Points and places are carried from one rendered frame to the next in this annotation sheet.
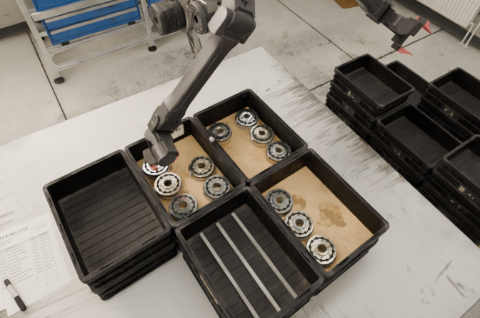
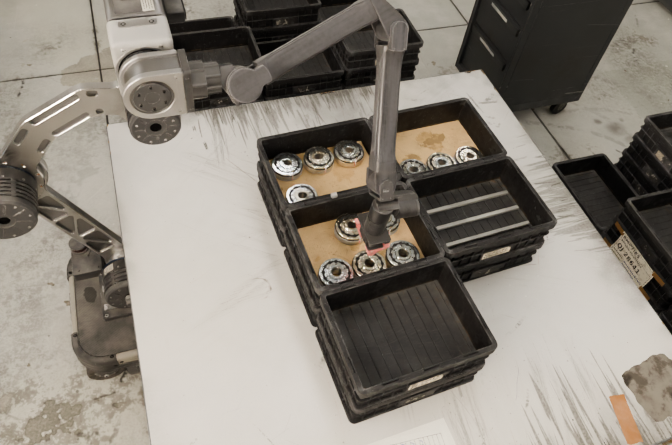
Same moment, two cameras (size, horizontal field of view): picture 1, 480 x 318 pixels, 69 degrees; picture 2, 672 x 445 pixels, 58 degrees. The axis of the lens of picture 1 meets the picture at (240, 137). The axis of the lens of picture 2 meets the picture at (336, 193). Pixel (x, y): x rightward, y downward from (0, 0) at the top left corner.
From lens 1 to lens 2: 146 cm
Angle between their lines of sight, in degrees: 49
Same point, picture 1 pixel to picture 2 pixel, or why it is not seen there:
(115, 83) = not seen: outside the picture
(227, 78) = (158, 183)
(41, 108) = not seen: outside the picture
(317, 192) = (404, 141)
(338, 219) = (437, 137)
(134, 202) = (380, 309)
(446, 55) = not seen: outside the picture
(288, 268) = (479, 189)
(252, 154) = (341, 178)
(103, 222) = (402, 347)
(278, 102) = (235, 142)
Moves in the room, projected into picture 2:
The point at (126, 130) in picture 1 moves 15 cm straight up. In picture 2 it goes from (213, 333) to (210, 308)
